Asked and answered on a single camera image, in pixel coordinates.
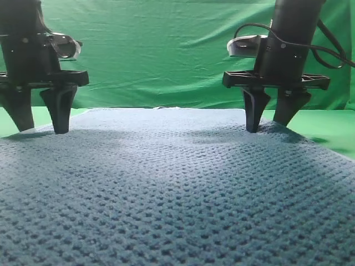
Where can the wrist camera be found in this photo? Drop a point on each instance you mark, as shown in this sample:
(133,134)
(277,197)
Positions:
(65,46)
(246,46)

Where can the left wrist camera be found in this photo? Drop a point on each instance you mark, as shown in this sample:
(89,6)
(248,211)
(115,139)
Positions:
(65,46)

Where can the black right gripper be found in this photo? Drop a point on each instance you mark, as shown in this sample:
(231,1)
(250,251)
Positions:
(277,65)

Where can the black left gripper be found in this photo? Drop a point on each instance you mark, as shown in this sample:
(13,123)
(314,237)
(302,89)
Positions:
(32,63)

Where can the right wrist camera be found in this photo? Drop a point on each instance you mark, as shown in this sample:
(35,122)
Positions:
(246,46)

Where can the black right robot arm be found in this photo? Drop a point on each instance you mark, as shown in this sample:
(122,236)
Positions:
(294,22)

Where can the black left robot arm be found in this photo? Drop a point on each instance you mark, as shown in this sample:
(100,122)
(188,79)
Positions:
(23,18)

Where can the green backdrop cloth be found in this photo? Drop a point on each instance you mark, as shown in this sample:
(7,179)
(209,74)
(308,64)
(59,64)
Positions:
(157,53)

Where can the blue waffle-weave towel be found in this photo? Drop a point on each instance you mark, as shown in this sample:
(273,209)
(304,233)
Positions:
(173,187)

